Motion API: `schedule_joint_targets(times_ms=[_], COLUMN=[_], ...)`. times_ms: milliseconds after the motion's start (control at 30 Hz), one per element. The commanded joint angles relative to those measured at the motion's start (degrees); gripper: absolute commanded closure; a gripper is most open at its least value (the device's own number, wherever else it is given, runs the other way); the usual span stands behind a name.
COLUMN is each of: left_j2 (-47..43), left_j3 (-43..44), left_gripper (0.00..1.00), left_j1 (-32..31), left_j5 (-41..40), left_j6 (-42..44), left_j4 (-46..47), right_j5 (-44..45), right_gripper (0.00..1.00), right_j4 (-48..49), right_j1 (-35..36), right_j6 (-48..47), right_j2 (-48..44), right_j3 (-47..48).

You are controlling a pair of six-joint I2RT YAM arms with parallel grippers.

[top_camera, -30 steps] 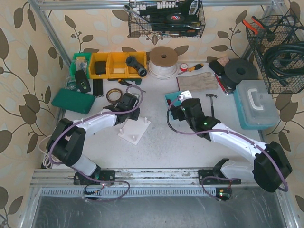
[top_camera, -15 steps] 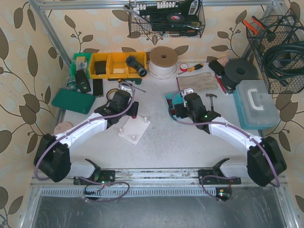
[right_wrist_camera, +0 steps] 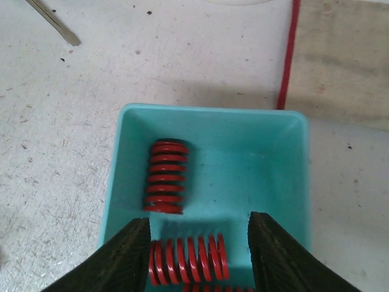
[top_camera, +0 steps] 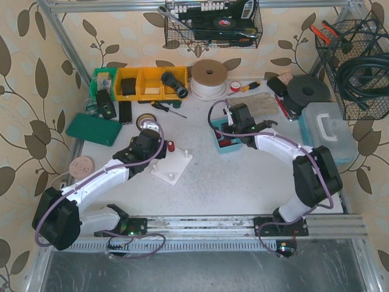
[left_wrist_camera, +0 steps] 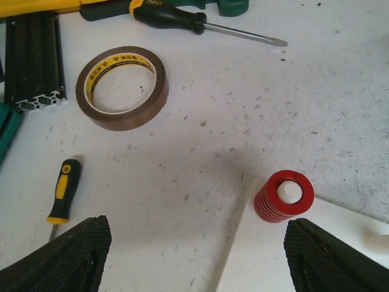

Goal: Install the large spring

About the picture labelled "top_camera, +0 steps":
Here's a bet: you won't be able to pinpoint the large red spring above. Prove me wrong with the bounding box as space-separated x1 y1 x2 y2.
168 141 176 153

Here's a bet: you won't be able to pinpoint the white cable spool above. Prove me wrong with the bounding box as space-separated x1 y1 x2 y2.
190 59 228 102

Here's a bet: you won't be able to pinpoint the small claw hammer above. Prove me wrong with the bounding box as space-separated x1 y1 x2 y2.
258 120 278 130

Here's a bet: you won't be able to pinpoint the translucent teal storage box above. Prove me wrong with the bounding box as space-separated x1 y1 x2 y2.
298 102 358 165

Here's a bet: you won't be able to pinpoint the green plastic case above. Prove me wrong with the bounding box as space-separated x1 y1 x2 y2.
66 113 122 147

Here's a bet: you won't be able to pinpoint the yellow parts bin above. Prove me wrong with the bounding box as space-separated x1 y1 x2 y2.
114 66 188 102

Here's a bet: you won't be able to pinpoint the red springs in tray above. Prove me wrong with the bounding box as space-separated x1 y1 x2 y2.
215 131 237 148

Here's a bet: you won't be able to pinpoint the brown tape roll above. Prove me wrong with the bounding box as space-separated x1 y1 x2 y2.
136 113 157 131

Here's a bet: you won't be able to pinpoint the black rubber disc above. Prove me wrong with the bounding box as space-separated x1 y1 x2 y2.
284 75 331 114

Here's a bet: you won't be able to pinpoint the black pipe fitting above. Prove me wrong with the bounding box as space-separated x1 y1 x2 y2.
161 72 188 99

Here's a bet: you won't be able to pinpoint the wire basket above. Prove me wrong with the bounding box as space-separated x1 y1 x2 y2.
157 0 263 50
315 18 388 120

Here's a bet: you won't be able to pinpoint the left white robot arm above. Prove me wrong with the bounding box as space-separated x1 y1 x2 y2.
32 119 167 251

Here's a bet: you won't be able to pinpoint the green parts bin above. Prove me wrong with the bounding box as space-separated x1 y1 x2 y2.
89 68 117 100

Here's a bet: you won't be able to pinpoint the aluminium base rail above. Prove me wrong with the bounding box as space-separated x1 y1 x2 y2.
39 214 368 253

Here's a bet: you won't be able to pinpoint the round sanding disc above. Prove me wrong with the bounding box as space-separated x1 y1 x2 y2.
69 156 95 180

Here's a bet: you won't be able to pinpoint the black ribbed bar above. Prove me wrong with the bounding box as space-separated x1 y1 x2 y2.
119 101 133 125

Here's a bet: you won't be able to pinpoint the red white tape roll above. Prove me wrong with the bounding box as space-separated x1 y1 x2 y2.
230 81 241 92

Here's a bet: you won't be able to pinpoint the blue plastic tray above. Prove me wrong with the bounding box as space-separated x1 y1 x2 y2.
211 117 243 155

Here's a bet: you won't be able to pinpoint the red handled tool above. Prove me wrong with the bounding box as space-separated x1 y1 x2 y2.
274 93 299 122

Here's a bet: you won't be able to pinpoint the black sanding block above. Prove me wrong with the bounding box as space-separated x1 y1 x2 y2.
267 72 294 97

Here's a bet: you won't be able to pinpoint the beige work glove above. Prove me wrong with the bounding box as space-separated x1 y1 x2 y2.
227 92 279 116

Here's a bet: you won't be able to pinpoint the black battery charger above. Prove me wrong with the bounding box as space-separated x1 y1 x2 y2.
95 89 117 119

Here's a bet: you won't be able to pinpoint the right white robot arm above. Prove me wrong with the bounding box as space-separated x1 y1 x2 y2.
207 99 343 226

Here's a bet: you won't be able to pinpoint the coiled black hose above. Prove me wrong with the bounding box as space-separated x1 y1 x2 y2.
336 18 389 104

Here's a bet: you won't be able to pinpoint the right wire basket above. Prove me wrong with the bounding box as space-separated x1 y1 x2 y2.
315 18 388 120

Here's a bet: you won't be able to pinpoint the white peg base plate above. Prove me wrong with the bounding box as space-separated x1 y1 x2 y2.
151 148 193 186

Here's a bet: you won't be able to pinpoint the top wire basket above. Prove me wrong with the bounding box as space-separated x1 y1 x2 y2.
157 0 263 50

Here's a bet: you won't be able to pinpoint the black block in bin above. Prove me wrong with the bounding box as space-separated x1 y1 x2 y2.
120 78 136 96

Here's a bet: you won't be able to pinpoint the orange handled pliers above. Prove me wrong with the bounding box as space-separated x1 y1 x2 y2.
309 20 340 46

